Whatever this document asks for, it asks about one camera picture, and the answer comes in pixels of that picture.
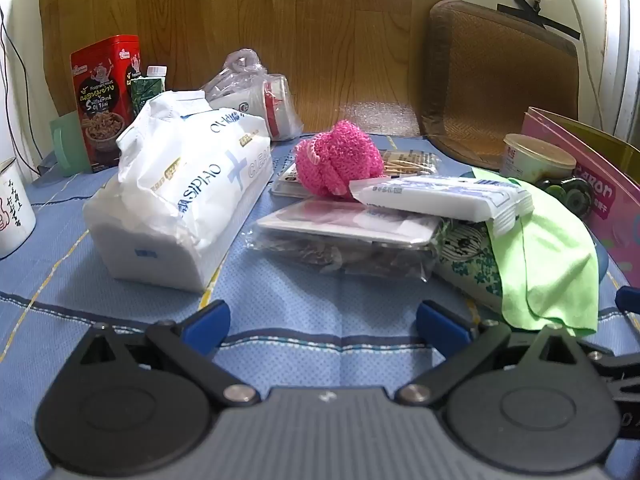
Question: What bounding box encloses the white enamel mug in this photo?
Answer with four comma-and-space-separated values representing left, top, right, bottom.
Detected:
0, 156, 37, 259

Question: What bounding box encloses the black tape cross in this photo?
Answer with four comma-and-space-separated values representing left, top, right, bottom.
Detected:
497, 0, 581, 41

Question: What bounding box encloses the clear bag of dark contents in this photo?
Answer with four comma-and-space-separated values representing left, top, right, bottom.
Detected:
245, 232, 436, 283

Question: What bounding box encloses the pink tin box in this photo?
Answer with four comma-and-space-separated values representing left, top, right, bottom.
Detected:
520, 106, 640, 301

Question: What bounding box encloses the light green microfibre cloth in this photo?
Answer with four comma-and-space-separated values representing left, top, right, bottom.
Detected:
470, 167, 600, 337

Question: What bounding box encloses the pink scrubber sponge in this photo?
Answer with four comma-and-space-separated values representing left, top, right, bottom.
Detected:
294, 120, 385, 202

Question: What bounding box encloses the red snack box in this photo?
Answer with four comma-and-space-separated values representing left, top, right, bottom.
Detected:
70, 35, 143, 173

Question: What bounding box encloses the black cable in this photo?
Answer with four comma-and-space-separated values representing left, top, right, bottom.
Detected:
0, 7, 43, 176

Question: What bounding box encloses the white frosted glass door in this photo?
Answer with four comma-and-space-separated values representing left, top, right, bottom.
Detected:
587, 0, 640, 143

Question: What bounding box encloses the large white tissue pack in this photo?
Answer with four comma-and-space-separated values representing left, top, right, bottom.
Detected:
82, 90, 275, 294

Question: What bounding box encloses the white wet wipes packet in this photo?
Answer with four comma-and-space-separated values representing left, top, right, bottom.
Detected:
348, 175, 535, 238

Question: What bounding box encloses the small flat packet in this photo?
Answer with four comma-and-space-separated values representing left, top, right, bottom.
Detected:
270, 157, 306, 198

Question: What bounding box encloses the plastic bag of paper cups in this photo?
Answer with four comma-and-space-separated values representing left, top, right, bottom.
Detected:
201, 49, 305, 142

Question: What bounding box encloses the white green patterned cloth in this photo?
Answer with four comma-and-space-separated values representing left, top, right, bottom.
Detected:
432, 220, 506, 311

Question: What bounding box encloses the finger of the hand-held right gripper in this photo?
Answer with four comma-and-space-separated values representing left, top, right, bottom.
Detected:
580, 345, 640, 441
615, 285, 640, 316

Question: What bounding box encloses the pink white packet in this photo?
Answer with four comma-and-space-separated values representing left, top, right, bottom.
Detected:
252, 197, 441, 251

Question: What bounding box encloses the green plastic cup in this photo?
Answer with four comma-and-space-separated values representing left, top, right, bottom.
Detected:
49, 111, 93, 177

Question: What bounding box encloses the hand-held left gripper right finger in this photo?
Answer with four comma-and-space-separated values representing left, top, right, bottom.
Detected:
397, 300, 596, 408

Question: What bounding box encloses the blue tablecloth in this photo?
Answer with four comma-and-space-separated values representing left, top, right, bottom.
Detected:
0, 132, 640, 480

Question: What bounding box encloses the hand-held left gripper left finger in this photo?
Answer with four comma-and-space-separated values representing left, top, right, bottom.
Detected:
75, 300, 261, 408

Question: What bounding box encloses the green carton with white cap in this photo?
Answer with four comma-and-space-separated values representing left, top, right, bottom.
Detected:
129, 65, 168, 121

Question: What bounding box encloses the white cable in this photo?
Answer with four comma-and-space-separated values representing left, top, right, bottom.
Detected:
565, 0, 607, 131

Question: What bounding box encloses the round container with cream lid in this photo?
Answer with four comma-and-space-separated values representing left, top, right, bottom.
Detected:
500, 133, 577, 184

